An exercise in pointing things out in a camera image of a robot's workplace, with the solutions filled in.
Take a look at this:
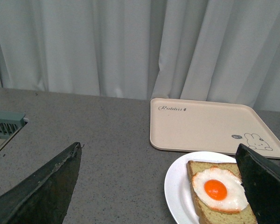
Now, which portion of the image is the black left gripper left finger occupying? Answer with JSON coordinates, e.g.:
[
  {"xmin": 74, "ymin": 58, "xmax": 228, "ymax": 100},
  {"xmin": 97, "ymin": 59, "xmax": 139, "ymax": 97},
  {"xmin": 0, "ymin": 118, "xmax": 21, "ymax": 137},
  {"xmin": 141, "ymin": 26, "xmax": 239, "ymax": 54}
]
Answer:
[{"xmin": 0, "ymin": 142, "xmax": 82, "ymax": 224}]

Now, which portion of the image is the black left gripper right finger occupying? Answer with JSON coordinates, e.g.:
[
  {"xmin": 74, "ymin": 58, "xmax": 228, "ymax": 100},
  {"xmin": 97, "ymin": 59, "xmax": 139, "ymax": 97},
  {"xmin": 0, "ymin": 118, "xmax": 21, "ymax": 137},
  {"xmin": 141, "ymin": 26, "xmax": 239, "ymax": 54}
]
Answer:
[{"xmin": 235, "ymin": 144, "xmax": 280, "ymax": 224}]

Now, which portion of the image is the white round plate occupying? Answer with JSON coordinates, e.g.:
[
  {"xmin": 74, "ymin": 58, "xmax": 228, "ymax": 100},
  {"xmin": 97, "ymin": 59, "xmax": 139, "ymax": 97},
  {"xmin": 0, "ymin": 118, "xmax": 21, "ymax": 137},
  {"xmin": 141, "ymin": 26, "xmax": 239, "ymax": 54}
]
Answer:
[{"xmin": 164, "ymin": 151, "xmax": 259, "ymax": 224}]

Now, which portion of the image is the fried egg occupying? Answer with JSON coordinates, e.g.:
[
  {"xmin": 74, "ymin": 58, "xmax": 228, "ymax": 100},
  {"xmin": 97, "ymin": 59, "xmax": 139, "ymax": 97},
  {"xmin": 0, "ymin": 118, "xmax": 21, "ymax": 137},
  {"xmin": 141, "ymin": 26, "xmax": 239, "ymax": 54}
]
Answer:
[{"xmin": 191, "ymin": 166, "xmax": 248, "ymax": 214}]

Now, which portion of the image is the bottom bread slice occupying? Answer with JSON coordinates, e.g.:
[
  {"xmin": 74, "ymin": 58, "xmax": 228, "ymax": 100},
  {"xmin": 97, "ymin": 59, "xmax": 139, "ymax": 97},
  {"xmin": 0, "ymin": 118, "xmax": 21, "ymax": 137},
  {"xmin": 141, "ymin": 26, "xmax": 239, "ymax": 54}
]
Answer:
[{"xmin": 186, "ymin": 161, "xmax": 257, "ymax": 224}]

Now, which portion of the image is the green slatted rack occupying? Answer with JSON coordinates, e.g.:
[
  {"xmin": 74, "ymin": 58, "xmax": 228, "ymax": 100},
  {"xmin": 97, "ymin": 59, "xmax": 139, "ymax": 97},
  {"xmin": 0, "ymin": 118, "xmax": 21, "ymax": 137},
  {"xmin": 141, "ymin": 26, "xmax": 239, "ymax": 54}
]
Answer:
[{"xmin": 0, "ymin": 111, "xmax": 29, "ymax": 151}]

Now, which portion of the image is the beige rabbit tray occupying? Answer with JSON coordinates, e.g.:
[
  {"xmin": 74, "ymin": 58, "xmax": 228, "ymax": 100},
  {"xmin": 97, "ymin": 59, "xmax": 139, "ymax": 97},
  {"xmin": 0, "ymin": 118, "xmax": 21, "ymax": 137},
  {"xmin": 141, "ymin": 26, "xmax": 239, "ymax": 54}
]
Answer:
[{"xmin": 150, "ymin": 98, "xmax": 280, "ymax": 159}]

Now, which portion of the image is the white curtain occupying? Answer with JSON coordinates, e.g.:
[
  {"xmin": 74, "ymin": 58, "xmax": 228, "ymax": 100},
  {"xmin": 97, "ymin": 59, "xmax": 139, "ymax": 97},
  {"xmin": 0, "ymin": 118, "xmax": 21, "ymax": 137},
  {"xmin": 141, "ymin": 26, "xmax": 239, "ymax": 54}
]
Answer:
[{"xmin": 0, "ymin": 0, "xmax": 280, "ymax": 112}]

